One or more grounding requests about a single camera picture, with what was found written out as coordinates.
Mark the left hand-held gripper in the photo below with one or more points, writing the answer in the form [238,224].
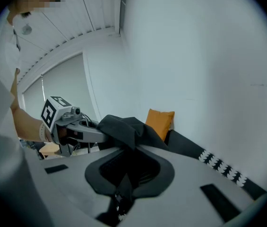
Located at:
[50,112]

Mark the gray roller blind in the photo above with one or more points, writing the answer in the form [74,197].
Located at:
[64,84]

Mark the small gripper camera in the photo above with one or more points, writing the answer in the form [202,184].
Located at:
[76,110]

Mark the white wrist band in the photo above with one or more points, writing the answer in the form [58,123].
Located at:
[42,132]

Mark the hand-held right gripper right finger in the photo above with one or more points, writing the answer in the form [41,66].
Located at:
[190,185]

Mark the large orange cushion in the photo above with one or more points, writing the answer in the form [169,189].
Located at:
[159,122]

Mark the person's left forearm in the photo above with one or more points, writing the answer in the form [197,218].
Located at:
[27,124]

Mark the black backpack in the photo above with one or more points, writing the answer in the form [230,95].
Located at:
[123,129]

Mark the person's head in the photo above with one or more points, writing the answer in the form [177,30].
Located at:
[29,3]

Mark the round ceiling fixture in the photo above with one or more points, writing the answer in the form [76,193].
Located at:
[26,29]

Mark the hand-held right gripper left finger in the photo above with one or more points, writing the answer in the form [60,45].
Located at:
[76,174]

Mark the round wooden side table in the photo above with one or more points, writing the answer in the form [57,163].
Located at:
[49,148]

